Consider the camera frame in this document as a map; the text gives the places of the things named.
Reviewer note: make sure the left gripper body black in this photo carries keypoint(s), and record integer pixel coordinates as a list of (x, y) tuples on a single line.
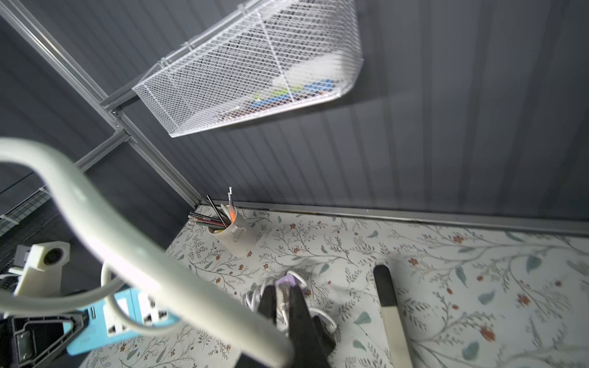
[(37, 341)]

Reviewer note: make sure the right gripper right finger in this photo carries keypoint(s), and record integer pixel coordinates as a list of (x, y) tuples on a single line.
[(309, 335)]

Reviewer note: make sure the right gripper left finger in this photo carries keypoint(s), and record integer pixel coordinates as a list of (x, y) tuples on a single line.
[(263, 302)]

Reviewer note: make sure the teal power strip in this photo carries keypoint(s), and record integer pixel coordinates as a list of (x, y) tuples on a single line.
[(104, 328)]

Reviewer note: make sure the purple power strip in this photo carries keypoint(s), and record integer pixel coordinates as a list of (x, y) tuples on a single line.
[(288, 281)]

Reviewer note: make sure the cream pen cup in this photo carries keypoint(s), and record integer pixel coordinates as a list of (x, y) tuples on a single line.
[(239, 238)]

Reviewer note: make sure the black wire wall basket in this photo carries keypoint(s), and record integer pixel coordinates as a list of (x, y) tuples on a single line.
[(24, 209)]

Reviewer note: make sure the white wire wall basket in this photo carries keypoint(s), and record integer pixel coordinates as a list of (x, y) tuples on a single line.
[(243, 54)]

